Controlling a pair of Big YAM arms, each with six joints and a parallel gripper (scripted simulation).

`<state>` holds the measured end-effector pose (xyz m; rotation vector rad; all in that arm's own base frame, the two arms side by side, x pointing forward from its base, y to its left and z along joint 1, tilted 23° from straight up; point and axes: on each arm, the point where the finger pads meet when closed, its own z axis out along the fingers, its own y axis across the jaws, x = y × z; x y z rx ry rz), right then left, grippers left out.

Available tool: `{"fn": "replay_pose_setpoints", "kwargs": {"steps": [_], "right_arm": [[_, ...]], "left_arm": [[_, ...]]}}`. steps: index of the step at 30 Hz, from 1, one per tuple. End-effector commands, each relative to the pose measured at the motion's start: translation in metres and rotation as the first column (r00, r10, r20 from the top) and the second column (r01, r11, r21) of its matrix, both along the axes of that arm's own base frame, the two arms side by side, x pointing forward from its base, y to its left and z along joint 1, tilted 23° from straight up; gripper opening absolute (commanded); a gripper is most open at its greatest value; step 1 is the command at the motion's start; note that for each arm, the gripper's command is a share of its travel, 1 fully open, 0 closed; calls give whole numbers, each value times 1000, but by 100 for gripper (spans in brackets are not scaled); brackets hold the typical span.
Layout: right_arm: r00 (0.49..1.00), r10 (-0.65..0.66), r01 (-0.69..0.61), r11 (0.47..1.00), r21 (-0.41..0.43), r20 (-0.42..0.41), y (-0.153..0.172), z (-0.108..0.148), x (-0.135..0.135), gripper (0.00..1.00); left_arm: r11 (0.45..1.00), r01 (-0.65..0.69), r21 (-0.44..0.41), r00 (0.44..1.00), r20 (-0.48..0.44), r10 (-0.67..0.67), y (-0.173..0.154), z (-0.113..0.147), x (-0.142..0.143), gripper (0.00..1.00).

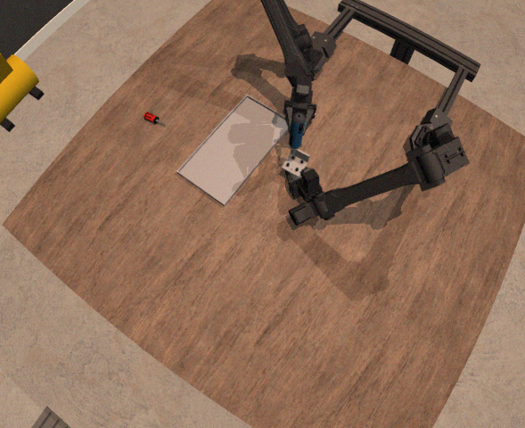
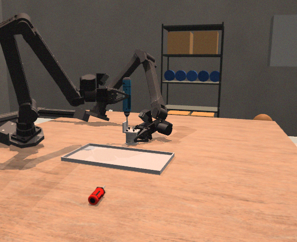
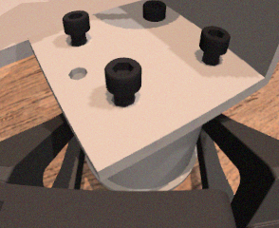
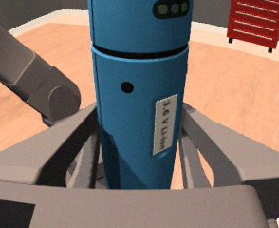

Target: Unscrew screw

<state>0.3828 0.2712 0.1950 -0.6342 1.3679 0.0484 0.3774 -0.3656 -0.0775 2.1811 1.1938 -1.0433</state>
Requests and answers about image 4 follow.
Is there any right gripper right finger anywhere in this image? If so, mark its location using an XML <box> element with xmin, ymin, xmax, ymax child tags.
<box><xmin>178</xmin><ymin>102</ymin><xmax>279</xmax><ymax>221</ymax></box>

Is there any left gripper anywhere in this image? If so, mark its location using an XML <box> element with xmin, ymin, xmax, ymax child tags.
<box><xmin>95</xmin><ymin>177</ymin><xmax>107</xmax><ymax>189</ymax></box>

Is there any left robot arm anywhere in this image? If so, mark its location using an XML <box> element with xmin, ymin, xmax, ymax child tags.
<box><xmin>0</xmin><ymin>25</ymin><xmax>83</xmax><ymax>127</ymax></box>

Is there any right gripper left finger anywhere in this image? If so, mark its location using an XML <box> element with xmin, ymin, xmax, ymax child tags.
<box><xmin>0</xmin><ymin>102</ymin><xmax>101</xmax><ymax>189</ymax></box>

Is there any blue screwdriver barrel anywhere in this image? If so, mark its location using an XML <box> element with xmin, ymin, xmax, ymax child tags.
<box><xmin>88</xmin><ymin>0</ymin><xmax>194</xmax><ymax>190</ymax></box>

